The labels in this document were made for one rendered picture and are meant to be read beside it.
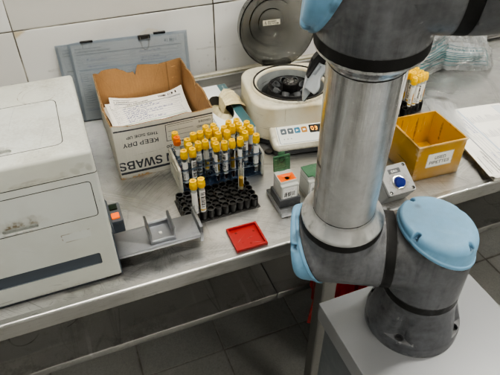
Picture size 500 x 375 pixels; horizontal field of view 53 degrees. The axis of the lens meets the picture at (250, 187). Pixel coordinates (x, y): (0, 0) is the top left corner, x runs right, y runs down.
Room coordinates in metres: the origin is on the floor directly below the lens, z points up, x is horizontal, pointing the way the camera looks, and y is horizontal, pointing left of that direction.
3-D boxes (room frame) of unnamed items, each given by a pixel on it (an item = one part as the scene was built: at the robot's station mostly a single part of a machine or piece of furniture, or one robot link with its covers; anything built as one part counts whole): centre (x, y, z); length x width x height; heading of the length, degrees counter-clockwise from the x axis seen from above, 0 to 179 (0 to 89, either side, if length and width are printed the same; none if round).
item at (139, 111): (1.11, 0.25, 0.95); 0.29 x 0.25 x 0.15; 22
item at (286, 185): (0.85, -0.08, 0.92); 0.05 x 0.04 x 0.06; 20
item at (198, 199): (0.85, 0.07, 0.93); 0.17 x 0.09 x 0.11; 112
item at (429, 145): (1.01, -0.42, 0.93); 0.13 x 0.13 x 0.10; 18
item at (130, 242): (0.71, 0.20, 0.92); 0.21 x 0.07 x 0.05; 112
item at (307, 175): (0.88, -0.14, 0.91); 0.05 x 0.04 x 0.07; 22
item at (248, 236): (0.74, 0.01, 0.88); 0.07 x 0.07 x 0.01; 22
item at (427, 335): (0.51, -0.27, 0.97); 0.15 x 0.15 x 0.10
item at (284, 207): (0.85, -0.08, 0.89); 0.09 x 0.05 x 0.04; 20
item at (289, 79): (1.20, -0.11, 0.97); 0.15 x 0.15 x 0.07
